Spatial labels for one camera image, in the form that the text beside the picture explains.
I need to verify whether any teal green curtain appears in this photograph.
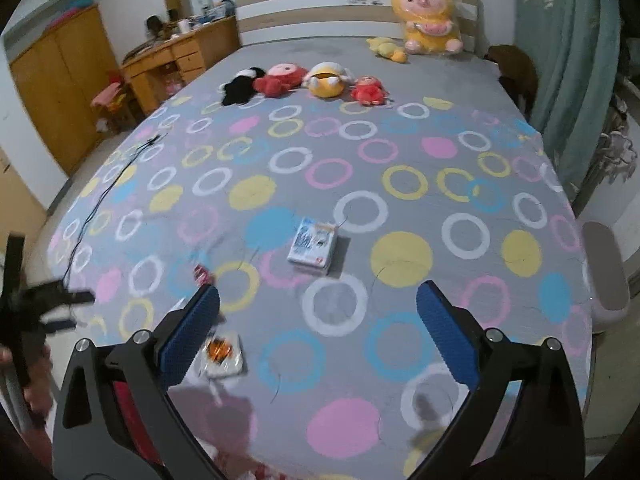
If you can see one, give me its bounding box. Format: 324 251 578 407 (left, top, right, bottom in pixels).
515 0 622 200

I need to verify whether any yellow white round plush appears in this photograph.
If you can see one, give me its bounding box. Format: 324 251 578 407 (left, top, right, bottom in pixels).
302 62 355 100

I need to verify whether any yellow wooden wardrobe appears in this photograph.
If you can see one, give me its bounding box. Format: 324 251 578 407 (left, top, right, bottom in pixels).
10 4 119 176

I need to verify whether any wooden desk with drawers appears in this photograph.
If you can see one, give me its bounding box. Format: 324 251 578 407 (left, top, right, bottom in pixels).
122 16 241 115

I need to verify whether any red octopus plush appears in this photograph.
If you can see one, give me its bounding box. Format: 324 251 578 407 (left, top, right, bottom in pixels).
253 63 308 98

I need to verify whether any black charging cable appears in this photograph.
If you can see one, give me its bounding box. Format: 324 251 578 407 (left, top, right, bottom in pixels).
60 131 170 291

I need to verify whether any large yellow pig plush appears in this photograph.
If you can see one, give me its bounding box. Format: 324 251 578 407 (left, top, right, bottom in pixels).
390 0 463 55

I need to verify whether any small yellow duck plush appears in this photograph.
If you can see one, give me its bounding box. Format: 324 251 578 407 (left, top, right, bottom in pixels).
367 37 408 64

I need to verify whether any pink grey stool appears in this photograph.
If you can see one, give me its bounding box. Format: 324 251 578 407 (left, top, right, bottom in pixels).
582 221 630 334

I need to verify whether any brown chair beside bed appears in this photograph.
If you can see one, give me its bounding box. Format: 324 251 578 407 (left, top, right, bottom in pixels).
484 44 538 119

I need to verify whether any grey bedsheet with coloured circles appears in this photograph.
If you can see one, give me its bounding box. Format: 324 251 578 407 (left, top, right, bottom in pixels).
48 39 592 479

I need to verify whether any black white plush toy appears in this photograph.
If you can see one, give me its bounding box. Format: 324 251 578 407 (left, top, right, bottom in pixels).
219 67 266 106

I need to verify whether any person left hand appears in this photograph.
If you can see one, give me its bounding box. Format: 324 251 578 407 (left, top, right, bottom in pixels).
1 342 53 434

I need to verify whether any white orange snack packet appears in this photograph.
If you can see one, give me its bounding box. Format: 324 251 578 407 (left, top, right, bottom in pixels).
198 332 245 380

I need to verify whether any blue white carton box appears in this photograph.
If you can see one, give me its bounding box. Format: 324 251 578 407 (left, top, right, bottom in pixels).
286 217 337 275

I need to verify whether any wooden bed headboard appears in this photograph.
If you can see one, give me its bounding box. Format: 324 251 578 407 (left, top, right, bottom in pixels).
235 0 478 55

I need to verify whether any chair with pink clothes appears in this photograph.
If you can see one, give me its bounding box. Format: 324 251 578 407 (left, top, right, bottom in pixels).
90 72 137 136

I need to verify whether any small red doll plush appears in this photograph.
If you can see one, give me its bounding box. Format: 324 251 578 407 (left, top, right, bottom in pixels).
350 76 388 106

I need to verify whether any red snack wrapper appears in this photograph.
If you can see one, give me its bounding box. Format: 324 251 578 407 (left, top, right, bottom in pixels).
193 264 216 287

